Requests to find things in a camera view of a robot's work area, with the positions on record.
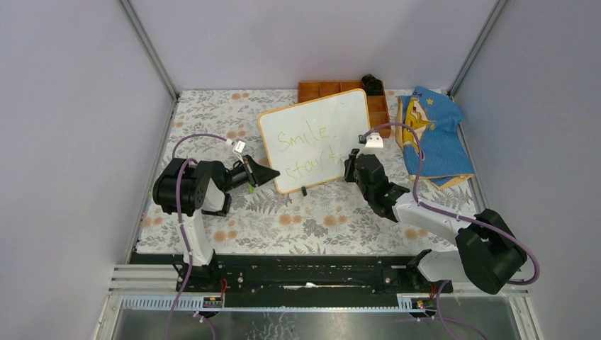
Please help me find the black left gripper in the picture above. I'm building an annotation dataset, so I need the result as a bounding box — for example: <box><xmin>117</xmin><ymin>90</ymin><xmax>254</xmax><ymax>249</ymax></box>
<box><xmin>221</xmin><ymin>153</ymin><xmax>279</xmax><ymax>193</ymax></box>

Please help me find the yellow framed whiteboard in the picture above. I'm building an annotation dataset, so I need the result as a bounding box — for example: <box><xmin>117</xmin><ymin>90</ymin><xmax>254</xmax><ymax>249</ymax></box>
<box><xmin>258</xmin><ymin>89</ymin><xmax>370</xmax><ymax>193</ymax></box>

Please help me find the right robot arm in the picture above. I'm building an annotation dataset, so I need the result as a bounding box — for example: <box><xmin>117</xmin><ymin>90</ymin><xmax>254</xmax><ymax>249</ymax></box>
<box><xmin>344</xmin><ymin>149</ymin><xmax>527</xmax><ymax>295</ymax></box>

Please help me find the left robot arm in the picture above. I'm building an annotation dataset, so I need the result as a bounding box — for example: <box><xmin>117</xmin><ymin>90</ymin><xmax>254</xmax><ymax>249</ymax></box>
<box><xmin>152</xmin><ymin>155</ymin><xmax>281</xmax><ymax>291</ymax></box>

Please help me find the floral table mat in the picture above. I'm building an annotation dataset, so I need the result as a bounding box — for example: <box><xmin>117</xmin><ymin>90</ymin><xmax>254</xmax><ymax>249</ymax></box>
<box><xmin>162</xmin><ymin>89</ymin><xmax>452</xmax><ymax>255</ymax></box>

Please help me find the blue yellow cartoon bag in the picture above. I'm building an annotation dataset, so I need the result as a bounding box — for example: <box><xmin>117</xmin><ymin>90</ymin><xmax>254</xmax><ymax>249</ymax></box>
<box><xmin>395</xmin><ymin>86</ymin><xmax>475</xmax><ymax>190</ymax></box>

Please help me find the black object in tray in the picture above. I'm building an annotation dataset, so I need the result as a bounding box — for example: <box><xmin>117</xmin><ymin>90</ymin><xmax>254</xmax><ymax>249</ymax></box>
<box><xmin>361</xmin><ymin>74</ymin><xmax>384</xmax><ymax>96</ymax></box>

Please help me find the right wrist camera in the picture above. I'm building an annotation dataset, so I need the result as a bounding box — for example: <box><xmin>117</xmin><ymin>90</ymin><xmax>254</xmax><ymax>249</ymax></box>
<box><xmin>359</xmin><ymin>132</ymin><xmax>384</xmax><ymax>151</ymax></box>

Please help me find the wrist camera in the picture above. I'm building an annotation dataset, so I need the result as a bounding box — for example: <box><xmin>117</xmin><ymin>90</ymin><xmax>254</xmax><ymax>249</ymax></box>
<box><xmin>359</xmin><ymin>132</ymin><xmax>384</xmax><ymax>151</ymax></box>
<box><xmin>232</xmin><ymin>140</ymin><xmax>246</xmax><ymax>158</ymax></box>

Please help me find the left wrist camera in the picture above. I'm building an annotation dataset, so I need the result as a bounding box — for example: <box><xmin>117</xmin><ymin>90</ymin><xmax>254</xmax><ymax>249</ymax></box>
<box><xmin>232</xmin><ymin>140</ymin><xmax>246</xmax><ymax>158</ymax></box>

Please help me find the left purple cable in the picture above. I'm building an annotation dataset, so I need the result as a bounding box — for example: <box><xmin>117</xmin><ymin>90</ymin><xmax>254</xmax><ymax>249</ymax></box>
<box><xmin>162</xmin><ymin>133</ymin><xmax>235</xmax><ymax>340</ymax></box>

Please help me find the purple cable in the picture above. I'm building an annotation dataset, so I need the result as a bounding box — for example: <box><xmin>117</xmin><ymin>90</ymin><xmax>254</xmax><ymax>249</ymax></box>
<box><xmin>361</xmin><ymin>122</ymin><xmax>541</xmax><ymax>340</ymax></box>
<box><xmin>162</xmin><ymin>133</ymin><xmax>235</xmax><ymax>340</ymax></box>

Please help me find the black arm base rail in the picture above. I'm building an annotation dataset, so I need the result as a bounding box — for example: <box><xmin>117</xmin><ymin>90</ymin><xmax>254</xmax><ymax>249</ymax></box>
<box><xmin>130</xmin><ymin>254</ymin><xmax>453</xmax><ymax>308</ymax></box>

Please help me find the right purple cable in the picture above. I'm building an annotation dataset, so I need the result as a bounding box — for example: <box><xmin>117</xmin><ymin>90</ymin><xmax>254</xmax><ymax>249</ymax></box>
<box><xmin>361</xmin><ymin>122</ymin><xmax>541</xmax><ymax>340</ymax></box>

